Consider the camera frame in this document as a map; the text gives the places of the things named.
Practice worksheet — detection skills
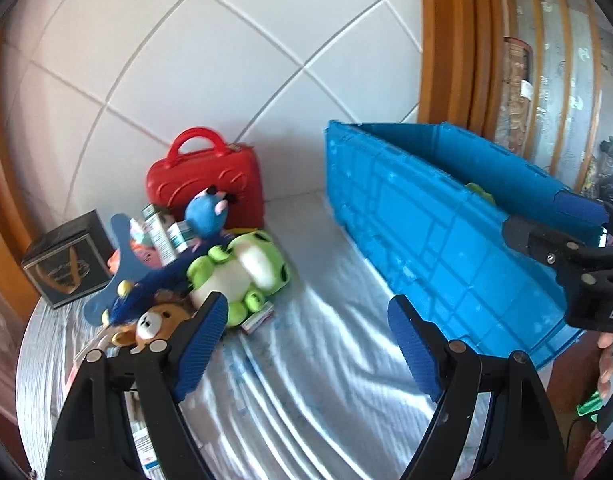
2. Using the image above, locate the green frog plush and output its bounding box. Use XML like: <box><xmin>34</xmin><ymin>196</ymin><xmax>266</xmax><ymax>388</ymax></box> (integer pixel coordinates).
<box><xmin>186</xmin><ymin>230</ymin><xmax>291</xmax><ymax>328</ymax></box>

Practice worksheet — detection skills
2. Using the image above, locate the tall white green box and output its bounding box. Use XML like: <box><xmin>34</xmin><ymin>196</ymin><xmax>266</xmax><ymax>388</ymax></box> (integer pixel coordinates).
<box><xmin>142</xmin><ymin>204</ymin><xmax>178</xmax><ymax>266</ymax></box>

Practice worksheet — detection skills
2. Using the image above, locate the small red white packet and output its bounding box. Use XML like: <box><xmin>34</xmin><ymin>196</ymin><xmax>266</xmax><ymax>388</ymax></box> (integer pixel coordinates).
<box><xmin>240</xmin><ymin>301</ymin><xmax>275</xmax><ymax>335</ymax></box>

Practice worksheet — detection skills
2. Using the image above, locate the blue feather duster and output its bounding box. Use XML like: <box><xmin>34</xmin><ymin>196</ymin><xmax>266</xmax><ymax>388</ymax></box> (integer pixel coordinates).
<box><xmin>104</xmin><ymin>237</ymin><xmax>230</xmax><ymax>326</ymax></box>

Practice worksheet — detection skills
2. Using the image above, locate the orange pink plush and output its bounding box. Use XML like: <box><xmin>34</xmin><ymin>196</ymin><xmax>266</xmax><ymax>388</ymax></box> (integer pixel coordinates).
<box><xmin>107</xmin><ymin>240</ymin><xmax>162</xmax><ymax>274</ymax></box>

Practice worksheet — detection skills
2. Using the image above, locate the small teal white box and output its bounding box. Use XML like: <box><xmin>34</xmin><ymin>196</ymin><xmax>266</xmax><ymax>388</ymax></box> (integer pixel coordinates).
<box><xmin>166</xmin><ymin>221</ymin><xmax>198</xmax><ymax>254</ymax></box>

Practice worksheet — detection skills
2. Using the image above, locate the blue round plush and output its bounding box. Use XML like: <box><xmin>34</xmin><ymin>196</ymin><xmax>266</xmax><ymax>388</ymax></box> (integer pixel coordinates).
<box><xmin>185</xmin><ymin>185</ymin><xmax>237</xmax><ymax>238</ymax></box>

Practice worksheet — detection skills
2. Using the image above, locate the black gift bag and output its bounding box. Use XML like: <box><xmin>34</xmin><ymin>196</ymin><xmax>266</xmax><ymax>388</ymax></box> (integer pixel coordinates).
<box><xmin>21</xmin><ymin>210</ymin><xmax>114</xmax><ymax>309</ymax></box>

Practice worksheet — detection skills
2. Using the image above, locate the blue plastic crate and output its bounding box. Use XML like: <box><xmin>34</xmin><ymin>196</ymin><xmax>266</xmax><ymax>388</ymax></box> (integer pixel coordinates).
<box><xmin>325</xmin><ymin>122</ymin><xmax>603</xmax><ymax>367</ymax></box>

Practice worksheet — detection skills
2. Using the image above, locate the red toy suitcase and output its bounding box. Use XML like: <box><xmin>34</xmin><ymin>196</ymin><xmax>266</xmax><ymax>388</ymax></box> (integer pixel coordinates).
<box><xmin>146</xmin><ymin>127</ymin><xmax>264</xmax><ymax>229</ymax></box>

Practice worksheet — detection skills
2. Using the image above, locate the striped white tablecloth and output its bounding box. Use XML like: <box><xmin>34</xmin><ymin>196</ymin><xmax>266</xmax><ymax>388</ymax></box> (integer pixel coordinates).
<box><xmin>16</xmin><ymin>187</ymin><xmax>553</xmax><ymax>480</ymax></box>

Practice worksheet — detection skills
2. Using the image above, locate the blue white medicine box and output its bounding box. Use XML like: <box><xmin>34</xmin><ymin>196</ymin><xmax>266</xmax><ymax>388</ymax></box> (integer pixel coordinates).
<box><xmin>124</xmin><ymin>390</ymin><xmax>165</xmax><ymax>480</ymax></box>

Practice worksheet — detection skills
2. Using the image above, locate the green plush in crate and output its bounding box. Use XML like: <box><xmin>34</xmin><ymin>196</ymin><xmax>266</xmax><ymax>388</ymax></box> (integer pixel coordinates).
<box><xmin>465</xmin><ymin>182</ymin><xmax>497</xmax><ymax>206</ymax></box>

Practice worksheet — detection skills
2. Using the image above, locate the brown bear plush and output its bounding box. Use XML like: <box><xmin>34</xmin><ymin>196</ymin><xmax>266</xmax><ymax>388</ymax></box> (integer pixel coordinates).
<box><xmin>110</xmin><ymin>302</ymin><xmax>195</xmax><ymax>353</ymax></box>

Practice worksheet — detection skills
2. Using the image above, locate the person's hand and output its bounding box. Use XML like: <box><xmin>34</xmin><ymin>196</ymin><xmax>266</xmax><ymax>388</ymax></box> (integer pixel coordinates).
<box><xmin>597</xmin><ymin>333</ymin><xmax>613</xmax><ymax>399</ymax></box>

